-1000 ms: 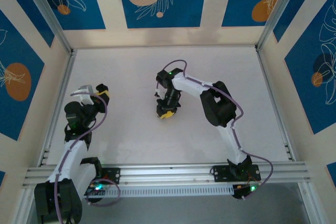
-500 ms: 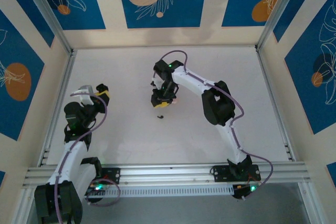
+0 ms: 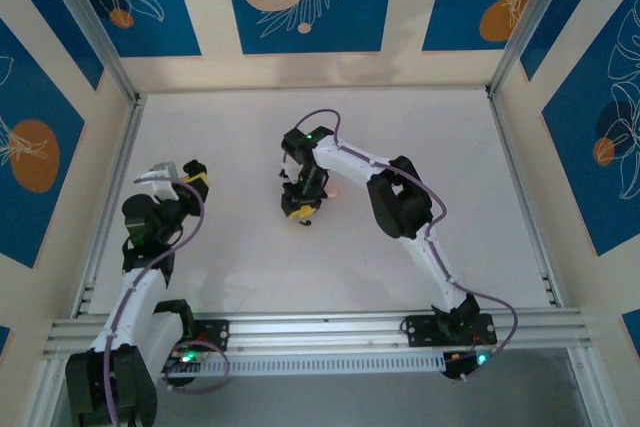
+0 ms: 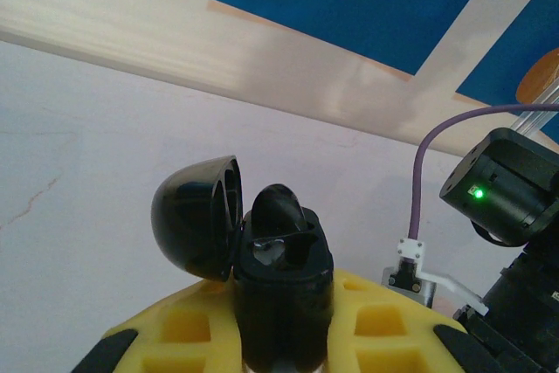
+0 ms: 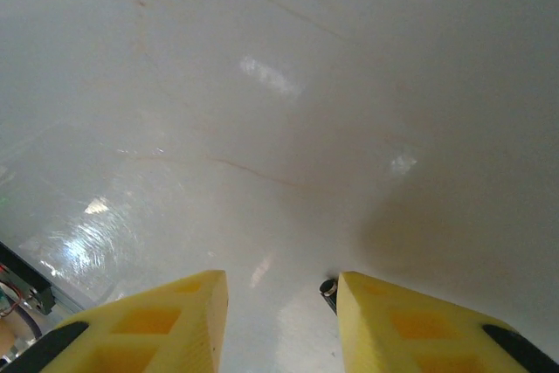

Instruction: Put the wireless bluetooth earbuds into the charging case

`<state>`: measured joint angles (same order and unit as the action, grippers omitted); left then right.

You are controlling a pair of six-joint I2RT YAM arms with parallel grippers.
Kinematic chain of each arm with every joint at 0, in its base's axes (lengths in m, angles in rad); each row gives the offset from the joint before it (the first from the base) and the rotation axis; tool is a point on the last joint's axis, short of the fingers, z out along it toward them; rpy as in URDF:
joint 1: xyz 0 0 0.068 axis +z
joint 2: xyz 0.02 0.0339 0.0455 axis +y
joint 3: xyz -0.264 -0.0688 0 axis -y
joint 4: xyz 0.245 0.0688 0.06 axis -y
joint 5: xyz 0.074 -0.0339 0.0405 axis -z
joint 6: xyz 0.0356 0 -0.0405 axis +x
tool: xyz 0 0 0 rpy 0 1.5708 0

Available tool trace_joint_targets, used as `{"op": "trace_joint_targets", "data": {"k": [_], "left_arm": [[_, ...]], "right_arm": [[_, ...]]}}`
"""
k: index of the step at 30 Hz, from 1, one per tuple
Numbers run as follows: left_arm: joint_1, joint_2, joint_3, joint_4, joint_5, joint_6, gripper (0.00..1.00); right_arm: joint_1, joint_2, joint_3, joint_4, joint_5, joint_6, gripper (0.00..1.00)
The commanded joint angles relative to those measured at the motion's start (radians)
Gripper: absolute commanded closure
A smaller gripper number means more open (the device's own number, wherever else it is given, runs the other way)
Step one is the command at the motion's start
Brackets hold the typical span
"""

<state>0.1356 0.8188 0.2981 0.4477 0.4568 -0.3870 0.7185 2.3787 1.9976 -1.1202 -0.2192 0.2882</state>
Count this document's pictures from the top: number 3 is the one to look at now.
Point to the pink earbud charging case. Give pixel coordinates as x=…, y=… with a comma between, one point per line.
x=335, y=192

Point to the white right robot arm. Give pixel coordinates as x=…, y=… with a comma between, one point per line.
x=350, y=162

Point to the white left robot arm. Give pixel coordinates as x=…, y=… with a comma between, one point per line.
x=140, y=297

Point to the small circuit board with LED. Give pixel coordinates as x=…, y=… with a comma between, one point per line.
x=475, y=359
x=186, y=358

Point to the blue poster with peach circle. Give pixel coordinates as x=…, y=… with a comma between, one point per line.
x=350, y=22

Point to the blue poster with orange circle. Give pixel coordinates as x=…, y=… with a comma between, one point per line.
x=30, y=72
x=450, y=7

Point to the aluminium table edge rail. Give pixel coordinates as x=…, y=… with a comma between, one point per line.
x=108, y=207
x=523, y=197

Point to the long aluminium base rail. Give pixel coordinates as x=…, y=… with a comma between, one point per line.
x=325, y=334

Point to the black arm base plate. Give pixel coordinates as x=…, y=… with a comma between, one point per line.
x=215, y=334
x=420, y=329

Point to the aluminium frame post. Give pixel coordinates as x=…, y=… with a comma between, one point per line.
x=47, y=392
x=585, y=387
x=90, y=22
x=530, y=22

